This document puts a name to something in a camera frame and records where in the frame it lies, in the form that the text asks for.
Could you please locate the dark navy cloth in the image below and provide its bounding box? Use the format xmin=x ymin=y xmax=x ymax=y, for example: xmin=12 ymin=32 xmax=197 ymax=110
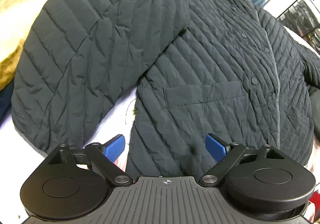
xmin=0 ymin=80 xmax=14 ymax=122

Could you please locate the black wire storage rack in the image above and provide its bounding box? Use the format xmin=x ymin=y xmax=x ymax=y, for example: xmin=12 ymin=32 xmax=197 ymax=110
xmin=277 ymin=0 xmax=320 ymax=54

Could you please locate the dark quilted puffer jacket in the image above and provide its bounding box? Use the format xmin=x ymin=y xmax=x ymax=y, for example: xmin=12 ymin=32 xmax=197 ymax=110
xmin=11 ymin=0 xmax=320 ymax=178

